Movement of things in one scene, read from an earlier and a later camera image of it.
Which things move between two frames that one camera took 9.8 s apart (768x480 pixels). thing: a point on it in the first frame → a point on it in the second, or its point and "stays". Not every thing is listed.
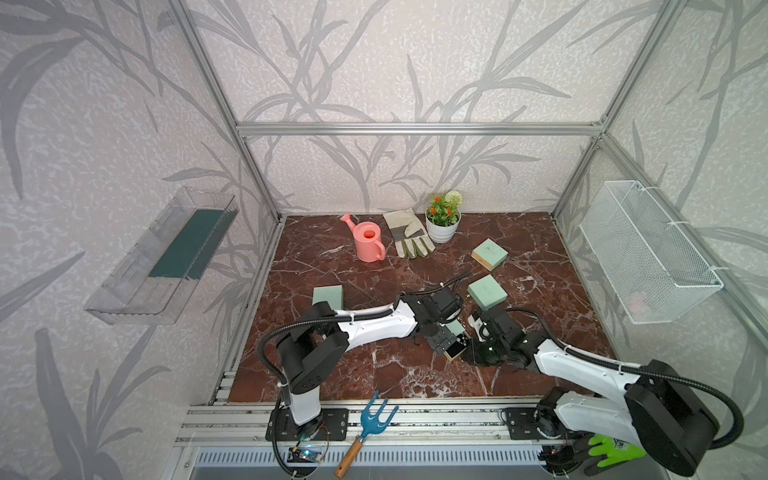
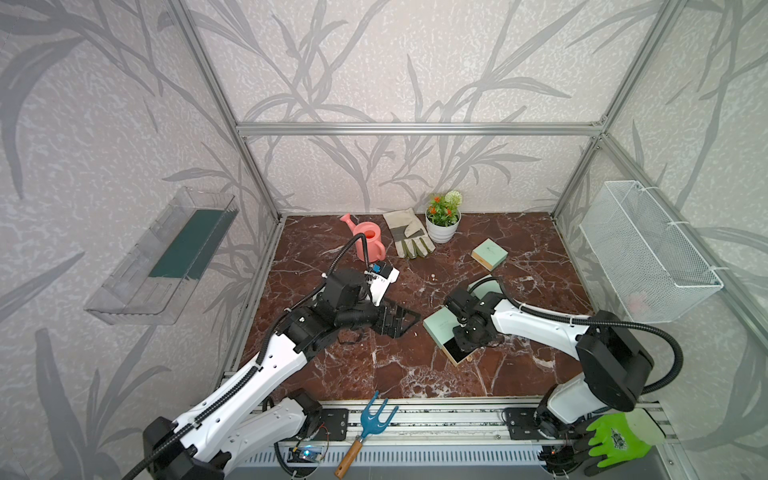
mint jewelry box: x=487 y=292 stays
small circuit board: x=304 y=455 stays
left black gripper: x=437 y=343 → x=393 y=329
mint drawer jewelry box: x=460 y=345 stays
